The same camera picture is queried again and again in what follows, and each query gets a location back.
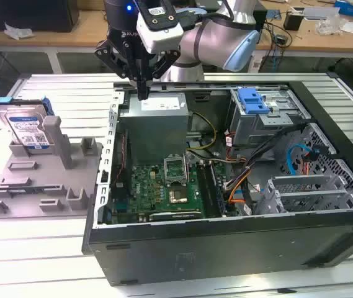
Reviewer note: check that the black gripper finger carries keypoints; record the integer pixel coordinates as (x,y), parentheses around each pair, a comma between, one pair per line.
(111,57)
(165,62)

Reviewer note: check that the hard disk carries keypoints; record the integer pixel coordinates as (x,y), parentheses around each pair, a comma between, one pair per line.
(24,124)

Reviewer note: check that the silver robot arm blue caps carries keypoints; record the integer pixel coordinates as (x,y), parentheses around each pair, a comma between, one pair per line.
(213,40)

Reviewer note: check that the grey metal disk bay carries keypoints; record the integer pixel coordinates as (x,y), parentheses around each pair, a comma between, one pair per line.
(303,186)

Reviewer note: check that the wooden desk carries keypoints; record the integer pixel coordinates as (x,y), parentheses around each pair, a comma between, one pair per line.
(70,34)

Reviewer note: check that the grey power supply unit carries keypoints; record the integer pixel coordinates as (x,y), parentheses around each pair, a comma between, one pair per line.
(154,130)

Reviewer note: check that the large black box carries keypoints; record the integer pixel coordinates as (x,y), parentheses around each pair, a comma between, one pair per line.
(27,14)

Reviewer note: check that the blue plastic drive latch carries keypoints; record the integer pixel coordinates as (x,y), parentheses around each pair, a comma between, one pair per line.
(252,102)

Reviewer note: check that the crumpled white plastic wrap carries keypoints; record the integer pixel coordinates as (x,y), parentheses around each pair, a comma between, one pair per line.
(18,31)

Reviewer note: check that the black case fan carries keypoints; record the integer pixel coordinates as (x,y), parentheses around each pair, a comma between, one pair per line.
(123,155)

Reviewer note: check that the black speaker box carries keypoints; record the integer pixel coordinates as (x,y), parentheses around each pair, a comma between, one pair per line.
(261,18)

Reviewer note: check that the grey optical drive cage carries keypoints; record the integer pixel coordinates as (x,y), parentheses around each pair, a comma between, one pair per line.
(257,127)

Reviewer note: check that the green motherboard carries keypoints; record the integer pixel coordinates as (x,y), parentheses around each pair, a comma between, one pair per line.
(151,189)

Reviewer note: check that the black RAM slot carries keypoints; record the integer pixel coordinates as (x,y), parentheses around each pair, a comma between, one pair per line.
(203,186)

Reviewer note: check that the small black open box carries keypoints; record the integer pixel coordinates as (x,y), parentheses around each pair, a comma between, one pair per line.
(292,21)

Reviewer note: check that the CPU socket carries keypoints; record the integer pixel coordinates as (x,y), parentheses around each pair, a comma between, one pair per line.
(177,195)

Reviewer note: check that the grey parts rack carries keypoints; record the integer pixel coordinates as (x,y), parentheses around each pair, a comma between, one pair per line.
(49,180)

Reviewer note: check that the dark RAM stick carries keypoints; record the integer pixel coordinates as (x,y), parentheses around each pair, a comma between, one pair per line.
(218,189)

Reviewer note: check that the black graphics card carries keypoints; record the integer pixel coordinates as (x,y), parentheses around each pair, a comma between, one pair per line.
(176,215)

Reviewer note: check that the RAM stick with blue label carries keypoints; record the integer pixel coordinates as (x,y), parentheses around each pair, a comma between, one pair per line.
(21,190)

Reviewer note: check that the grey flat tray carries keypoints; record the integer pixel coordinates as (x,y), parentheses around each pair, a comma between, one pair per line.
(320,13)

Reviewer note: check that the clear plastic bag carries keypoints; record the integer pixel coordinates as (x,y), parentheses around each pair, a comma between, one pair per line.
(328,26)

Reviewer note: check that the black open PC case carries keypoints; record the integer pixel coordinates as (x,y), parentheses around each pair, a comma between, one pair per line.
(226,248)

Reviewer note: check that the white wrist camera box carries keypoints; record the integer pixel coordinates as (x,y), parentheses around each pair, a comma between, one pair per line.
(163,37)

